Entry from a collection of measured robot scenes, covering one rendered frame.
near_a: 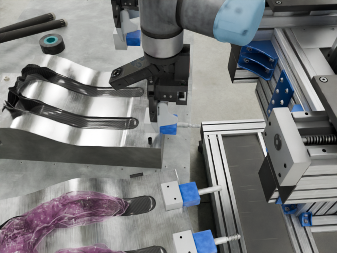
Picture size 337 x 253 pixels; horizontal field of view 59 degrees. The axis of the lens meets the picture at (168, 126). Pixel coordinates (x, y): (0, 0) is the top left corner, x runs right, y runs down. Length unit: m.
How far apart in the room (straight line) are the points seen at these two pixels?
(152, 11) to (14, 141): 0.47
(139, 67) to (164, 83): 0.06
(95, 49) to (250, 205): 0.92
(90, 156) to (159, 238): 0.27
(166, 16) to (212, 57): 1.92
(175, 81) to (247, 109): 1.46
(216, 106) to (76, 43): 1.12
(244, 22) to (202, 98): 1.63
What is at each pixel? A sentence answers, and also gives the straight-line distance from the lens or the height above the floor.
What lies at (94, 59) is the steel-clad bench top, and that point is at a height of 0.80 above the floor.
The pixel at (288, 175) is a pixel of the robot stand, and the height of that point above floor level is 0.95.
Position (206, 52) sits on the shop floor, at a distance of 2.42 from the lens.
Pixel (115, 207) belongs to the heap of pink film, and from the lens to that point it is 0.62.
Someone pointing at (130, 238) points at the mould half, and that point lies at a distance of 0.62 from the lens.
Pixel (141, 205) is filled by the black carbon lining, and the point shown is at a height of 0.85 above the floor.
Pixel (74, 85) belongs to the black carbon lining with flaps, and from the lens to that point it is 0.84.
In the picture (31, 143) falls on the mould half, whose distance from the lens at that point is 0.77.
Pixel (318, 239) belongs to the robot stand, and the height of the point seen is 0.21.
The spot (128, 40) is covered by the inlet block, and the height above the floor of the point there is 0.93.
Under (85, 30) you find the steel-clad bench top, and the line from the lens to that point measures 1.22.
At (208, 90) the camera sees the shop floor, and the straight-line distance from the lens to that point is 2.10.
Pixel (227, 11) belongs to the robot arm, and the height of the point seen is 1.23.
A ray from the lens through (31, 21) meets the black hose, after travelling 1.26.
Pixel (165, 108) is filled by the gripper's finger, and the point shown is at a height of 0.99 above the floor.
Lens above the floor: 1.45
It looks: 51 degrees down
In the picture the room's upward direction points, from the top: straight up
